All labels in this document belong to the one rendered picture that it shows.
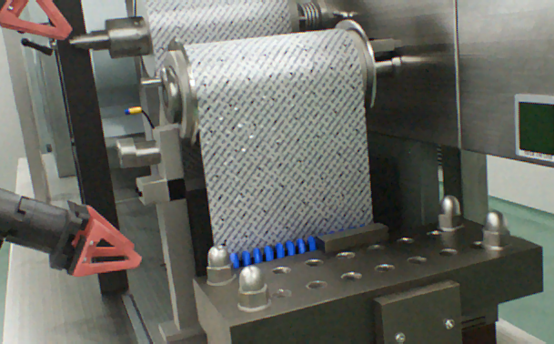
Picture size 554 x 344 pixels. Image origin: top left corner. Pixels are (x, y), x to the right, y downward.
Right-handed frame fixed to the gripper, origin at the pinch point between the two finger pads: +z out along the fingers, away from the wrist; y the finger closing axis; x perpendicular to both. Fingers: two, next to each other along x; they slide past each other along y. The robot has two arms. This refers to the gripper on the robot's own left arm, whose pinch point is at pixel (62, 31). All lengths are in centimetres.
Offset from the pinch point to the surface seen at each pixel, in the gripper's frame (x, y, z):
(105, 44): 3.5, -23.0, 6.9
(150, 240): -25, -53, 39
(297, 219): -4.9, 6.8, 38.0
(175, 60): 4.4, 3.8, 13.0
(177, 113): -1.1, 3.7, 16.9
